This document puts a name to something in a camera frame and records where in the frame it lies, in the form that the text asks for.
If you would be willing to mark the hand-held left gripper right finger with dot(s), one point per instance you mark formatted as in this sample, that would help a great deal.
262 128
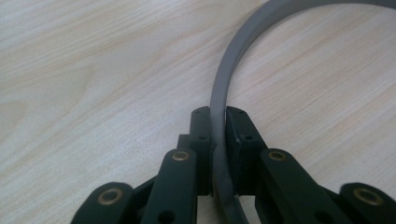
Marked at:
246 168

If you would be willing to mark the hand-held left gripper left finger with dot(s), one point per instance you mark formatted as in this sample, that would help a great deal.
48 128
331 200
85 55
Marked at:
204 161

